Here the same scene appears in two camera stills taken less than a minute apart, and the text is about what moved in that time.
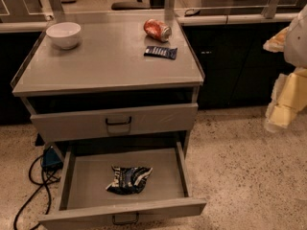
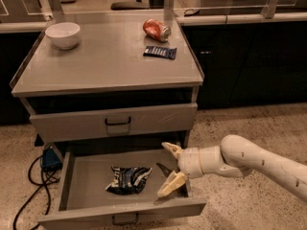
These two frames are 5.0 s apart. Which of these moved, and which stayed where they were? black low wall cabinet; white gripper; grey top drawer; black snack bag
Moved: white gripper
Stayed: black low wall cabinet; grey top drawer; black snack bag
